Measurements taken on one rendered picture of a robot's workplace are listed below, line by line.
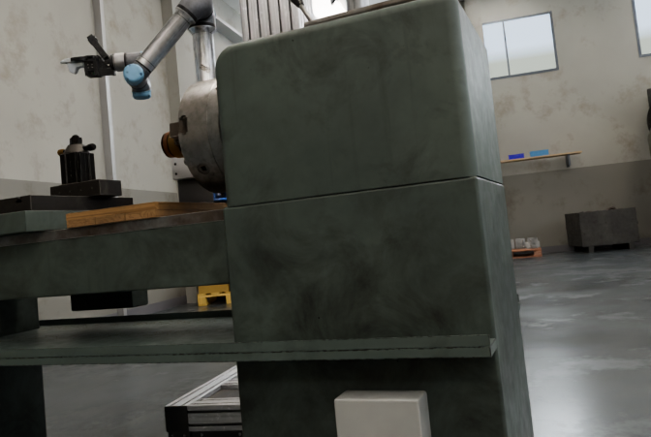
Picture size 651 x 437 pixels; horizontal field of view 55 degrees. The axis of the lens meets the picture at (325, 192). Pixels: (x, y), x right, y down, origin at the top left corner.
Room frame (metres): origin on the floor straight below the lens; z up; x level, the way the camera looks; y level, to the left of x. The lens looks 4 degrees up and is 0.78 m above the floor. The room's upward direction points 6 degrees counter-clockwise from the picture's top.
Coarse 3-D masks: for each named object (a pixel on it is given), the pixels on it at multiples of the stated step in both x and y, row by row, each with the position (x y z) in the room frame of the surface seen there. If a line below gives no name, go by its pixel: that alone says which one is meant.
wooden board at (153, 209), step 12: (132, 204) 1.62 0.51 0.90; (144, 204) 1.60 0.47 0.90; (156, 204) 1.59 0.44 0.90; (168, 204) 1.64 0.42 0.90; (180, 204) 1.69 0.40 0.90; (192, 204) 1.74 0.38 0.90; (204, 204) 1.80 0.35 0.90; (216, 204) 1.86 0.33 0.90; (72, 216) 1.69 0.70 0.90; (84, 216) 1.68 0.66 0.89; (96, 216) 1.66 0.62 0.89; (108, 216) 1.65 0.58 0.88; (120, 216) 1.63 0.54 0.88; (132, 216) 1.62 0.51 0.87; (144, 216) 1.60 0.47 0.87; (156, 216) 1.59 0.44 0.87
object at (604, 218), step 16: (608, 208) 11.33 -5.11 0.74; (624, 208) 11.02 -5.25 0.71; (576, 224) 11.23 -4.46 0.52; (592, 224) 11.06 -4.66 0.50; (608, 224) 11.03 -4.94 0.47; (624, 224) 11.02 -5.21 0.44; (576, 240) 11.35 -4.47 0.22; (592, 240) 11.06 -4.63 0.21; (608, 240) 11.04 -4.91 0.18; (624, 240) 11.02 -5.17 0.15
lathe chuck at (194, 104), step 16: (208, 80) 1.64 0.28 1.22; (192, 96) 1.60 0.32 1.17; (208, 96) 1.57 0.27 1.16; (192, 112) 1.57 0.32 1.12; (192, 128) 1.57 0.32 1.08; (192, 144) 1.57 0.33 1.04; (208, 144) 1.56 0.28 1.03; (192, 160) 1.59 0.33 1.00; (208, 160) 1.58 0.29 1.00; (208, 176) 1.62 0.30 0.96; (224, 176) 1.61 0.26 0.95; (224, 192) 1.73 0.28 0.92
